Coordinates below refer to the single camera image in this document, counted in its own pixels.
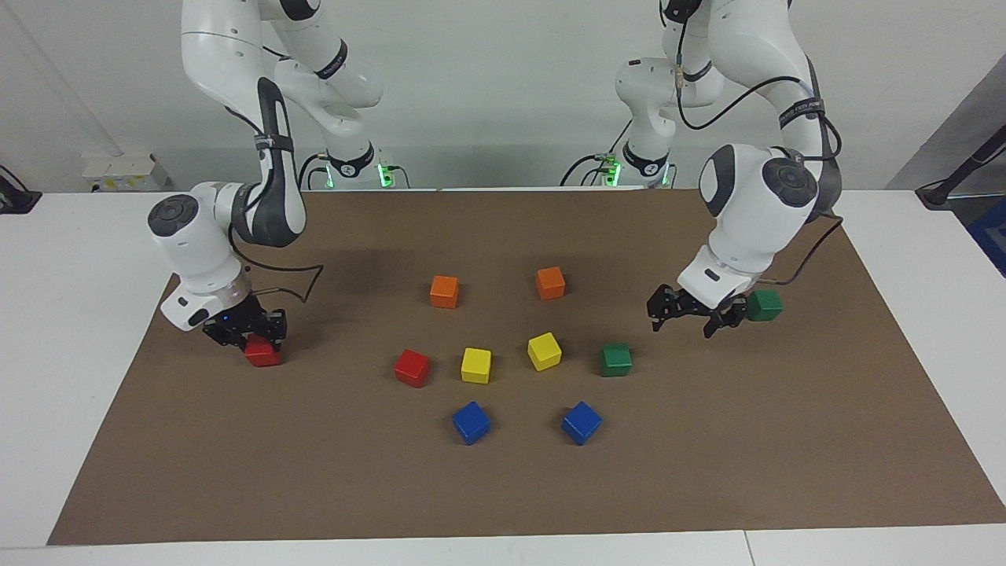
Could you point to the brown paper table mat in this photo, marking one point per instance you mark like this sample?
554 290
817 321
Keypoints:
314 472

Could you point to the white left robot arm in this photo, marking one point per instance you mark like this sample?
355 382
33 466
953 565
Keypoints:
754 204

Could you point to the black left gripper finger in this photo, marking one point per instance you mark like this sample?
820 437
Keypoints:
717 323
657 313

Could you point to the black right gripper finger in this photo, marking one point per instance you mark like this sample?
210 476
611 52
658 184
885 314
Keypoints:
233 338
277 326

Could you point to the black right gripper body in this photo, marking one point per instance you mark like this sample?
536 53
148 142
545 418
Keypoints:
240 318

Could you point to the black stand pole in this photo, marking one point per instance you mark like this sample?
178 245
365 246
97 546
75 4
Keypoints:
955 177

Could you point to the orange wooden cube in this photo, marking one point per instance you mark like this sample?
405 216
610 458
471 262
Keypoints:
444 291
550 283

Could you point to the blue wooden cube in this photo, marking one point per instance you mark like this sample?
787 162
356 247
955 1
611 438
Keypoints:
581 422
471 422

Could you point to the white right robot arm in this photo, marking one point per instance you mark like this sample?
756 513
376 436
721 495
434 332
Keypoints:
196 244

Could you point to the yellow wooden cube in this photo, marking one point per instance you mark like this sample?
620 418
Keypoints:
475 365
544 350

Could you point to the green wooden cube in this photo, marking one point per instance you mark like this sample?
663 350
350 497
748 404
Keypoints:
615 359
766 305

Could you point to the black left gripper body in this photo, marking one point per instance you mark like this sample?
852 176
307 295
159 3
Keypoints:
682 303

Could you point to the red wooden cube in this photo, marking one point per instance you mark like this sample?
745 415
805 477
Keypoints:
412 367
263 355

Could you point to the blue crate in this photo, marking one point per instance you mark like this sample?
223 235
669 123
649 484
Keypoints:
992 236

